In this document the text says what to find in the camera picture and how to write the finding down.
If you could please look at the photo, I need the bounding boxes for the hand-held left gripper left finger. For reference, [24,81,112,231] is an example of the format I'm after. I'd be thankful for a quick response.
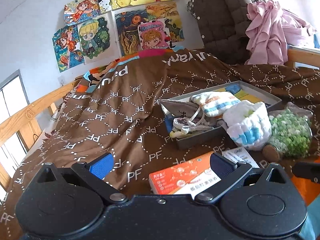
[36,152,128,204]

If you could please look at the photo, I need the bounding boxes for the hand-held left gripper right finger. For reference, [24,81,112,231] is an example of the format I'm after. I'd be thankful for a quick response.
[194,152,288,204]

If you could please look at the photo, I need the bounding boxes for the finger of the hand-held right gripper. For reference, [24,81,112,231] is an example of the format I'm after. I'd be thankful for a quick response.
[292,162,320,182]

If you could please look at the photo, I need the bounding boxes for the grey shallow cardboard box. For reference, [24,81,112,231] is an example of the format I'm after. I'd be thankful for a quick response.
[161,80,283,151]

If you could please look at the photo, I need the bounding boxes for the white gauze towel blue print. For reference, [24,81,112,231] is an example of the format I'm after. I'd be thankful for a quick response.
[222,100,272,151]

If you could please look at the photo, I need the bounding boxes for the white towel orange blue stripes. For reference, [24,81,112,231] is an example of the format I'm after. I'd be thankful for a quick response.
[189,91,242,118]

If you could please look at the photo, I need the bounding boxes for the grey drawstring pouch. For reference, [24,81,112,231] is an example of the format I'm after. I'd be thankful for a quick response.
[161,99,218,134]

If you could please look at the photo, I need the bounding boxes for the orange object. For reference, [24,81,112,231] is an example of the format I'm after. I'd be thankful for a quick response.
[291,176,320,205]

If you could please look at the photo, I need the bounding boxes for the white paper packet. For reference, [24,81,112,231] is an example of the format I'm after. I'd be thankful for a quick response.
[221,147,260,168]

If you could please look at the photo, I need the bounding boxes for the brown printed blanket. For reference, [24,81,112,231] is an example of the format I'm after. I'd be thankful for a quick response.
[0,50,320,230]

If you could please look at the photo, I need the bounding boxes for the glass jar of green paper stars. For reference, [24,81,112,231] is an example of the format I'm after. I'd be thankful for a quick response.
[262,102,313,163]

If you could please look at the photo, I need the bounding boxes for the orange white medicine box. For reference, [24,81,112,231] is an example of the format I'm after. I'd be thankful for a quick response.
[149,151,223,196]

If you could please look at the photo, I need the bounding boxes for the teal cloth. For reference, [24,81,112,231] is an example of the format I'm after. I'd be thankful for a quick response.
[299,200,320,240]

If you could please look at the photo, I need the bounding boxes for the small plastic wrapped bundle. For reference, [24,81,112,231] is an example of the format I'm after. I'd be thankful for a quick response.
[162,106,190,140]

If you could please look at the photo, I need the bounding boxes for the orange teal printed bedding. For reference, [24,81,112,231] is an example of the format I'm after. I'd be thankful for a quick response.
[65,45,184,98]

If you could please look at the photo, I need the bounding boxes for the window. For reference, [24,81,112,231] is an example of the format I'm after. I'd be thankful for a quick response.
[0,69,31,178]

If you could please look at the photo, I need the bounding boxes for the pink cloth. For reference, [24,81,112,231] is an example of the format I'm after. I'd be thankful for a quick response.
[244,0,318,66]

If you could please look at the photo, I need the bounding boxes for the brown quilted jacket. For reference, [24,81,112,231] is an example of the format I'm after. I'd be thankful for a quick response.
[188,0,266,65]

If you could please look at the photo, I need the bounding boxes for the wooden bed rail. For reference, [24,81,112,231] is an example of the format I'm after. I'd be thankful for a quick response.
[0,80,78,189]

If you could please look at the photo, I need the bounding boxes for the wooden bed frame post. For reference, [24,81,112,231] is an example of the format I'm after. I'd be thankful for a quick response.
[287,47,320,68]

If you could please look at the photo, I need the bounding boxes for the group of wall drawings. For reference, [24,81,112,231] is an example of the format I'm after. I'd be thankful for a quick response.
[52,0,204,73]

